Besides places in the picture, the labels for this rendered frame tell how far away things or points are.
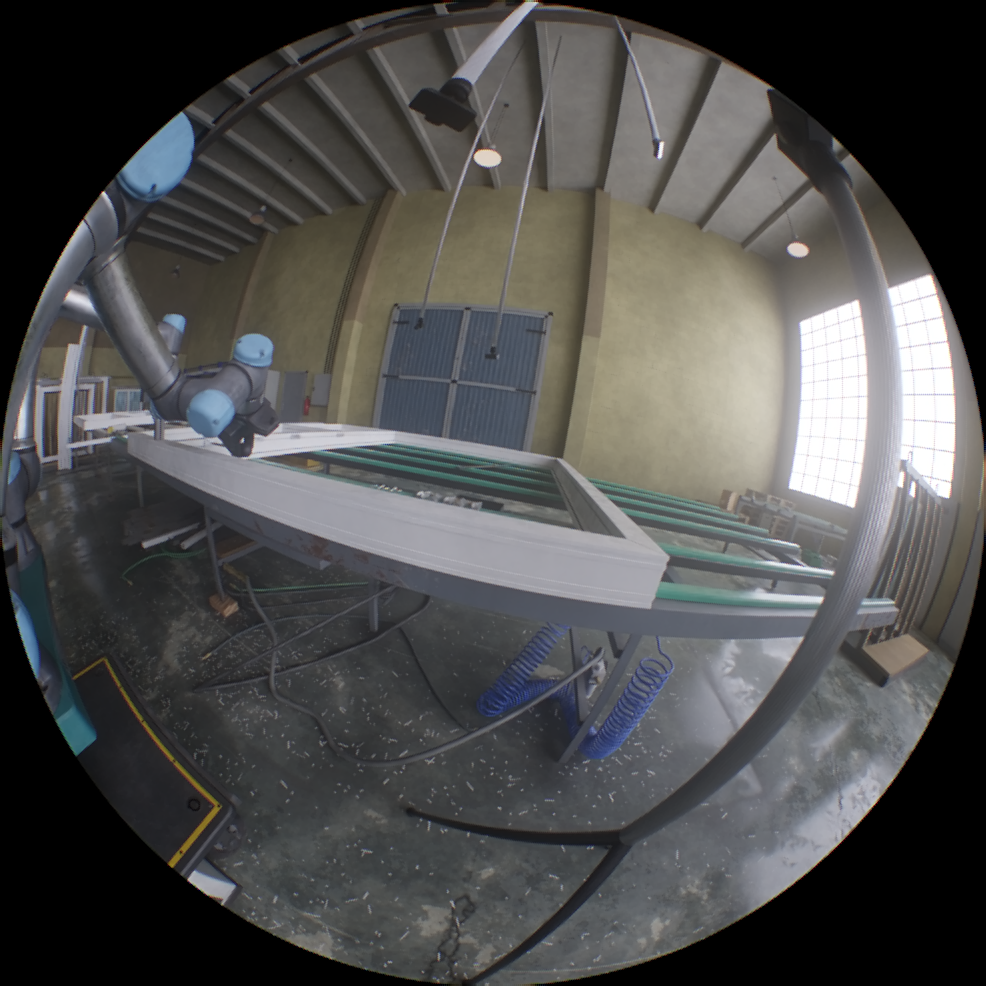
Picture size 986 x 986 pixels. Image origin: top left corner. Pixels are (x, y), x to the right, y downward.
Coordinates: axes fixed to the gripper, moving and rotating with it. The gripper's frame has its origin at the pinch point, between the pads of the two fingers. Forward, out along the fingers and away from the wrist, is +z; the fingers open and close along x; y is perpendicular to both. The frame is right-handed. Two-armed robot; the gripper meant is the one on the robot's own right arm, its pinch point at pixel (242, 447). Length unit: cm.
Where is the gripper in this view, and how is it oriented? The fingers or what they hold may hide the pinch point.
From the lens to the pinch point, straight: 81.9
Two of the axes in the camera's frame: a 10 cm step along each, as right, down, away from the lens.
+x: -2.1, 6.7, -7.2
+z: -6.4, 4.6, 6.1
